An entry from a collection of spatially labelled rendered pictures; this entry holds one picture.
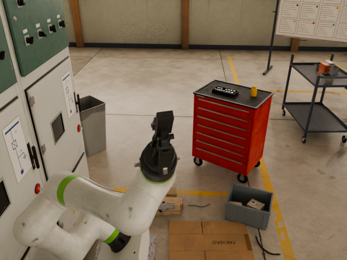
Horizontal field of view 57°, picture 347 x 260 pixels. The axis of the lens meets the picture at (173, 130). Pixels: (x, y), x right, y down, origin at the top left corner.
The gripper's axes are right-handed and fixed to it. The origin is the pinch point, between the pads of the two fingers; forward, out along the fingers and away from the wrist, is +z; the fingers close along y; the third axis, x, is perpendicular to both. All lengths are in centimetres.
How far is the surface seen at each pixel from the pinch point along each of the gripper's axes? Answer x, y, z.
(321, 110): 280, 140, -338
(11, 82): -56, 66, -77
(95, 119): -39, 149, -291
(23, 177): -61, 30, -109
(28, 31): -48, 96, -78
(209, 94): 84, 128, -225
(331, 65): 265, 169, -265
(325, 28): 385, 321, -380
